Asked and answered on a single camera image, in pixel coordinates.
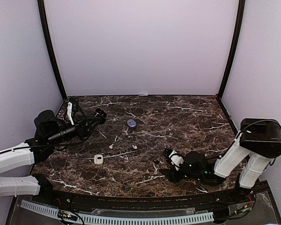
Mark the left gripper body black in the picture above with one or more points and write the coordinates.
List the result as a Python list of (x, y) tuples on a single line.
[(80, 131)]

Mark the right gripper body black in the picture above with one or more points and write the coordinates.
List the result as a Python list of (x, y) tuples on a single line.
[(172, 174)]

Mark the black earbud charging case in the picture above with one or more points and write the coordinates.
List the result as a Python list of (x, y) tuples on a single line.
[(99, 113)]

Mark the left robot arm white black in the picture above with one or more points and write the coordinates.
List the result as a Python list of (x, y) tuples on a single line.
[(51, 132)]

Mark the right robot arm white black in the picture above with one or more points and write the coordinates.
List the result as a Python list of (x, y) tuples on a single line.
[(258, 139)]

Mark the beige earbud charging case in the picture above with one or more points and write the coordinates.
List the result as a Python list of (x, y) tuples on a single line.
[(98, 159)]

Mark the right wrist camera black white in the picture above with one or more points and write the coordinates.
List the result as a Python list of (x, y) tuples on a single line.
[(173, 157)]

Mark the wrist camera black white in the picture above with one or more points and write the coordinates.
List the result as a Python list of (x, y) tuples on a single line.
[(173, 157), (72, 109)]

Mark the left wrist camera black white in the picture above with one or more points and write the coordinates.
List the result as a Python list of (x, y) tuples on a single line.
[(72, 109)]

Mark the right circuit board with wires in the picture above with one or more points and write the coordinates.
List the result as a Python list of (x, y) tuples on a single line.
[(243, 209)]

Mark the circuit board with wires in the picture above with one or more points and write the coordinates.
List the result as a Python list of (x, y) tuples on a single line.
[(243, 209), (67, 216)]

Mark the black front table rail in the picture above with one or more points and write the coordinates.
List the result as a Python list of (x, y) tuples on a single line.
[(85, 202)]

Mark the left circuit board with wires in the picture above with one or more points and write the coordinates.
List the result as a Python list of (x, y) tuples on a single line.
[(67, 216)]

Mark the grey slotted cable duct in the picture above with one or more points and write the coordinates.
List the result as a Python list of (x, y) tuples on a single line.
[(88, 219)]

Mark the black frame post left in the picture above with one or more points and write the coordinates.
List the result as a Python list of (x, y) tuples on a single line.
[(49, 46)]

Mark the black frame post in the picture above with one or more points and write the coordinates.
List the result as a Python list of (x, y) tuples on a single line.
[(233, 49), (49, 46)]

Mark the black frame post right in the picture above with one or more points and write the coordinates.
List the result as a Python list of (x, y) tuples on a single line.
[(233, 49)]

